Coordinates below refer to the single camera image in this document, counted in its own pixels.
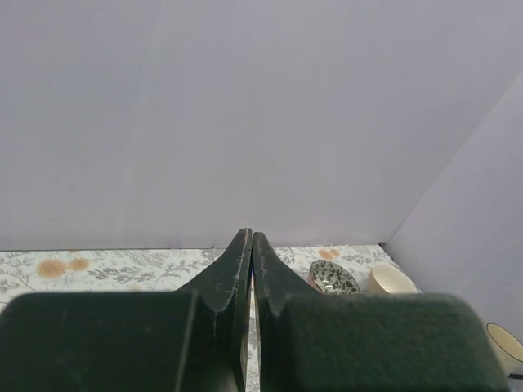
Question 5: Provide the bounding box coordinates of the cream ceramic bowl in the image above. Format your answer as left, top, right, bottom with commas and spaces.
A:
367, 264, 418, 295

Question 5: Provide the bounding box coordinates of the floral dark patterned bowl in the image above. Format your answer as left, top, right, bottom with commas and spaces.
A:
307, 260, 360, 295

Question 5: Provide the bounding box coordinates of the floral tablecloth mat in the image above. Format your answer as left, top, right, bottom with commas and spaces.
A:
0, 244, 422, 392

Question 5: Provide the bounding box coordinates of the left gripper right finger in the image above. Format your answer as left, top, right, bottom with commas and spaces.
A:
252, 232, 509, 391

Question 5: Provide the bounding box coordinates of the cream mug dark handle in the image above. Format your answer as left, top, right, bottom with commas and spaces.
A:
485, 323, 522, 377

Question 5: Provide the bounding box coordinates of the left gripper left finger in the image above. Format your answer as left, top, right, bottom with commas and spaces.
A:
1, 229, 253, 391

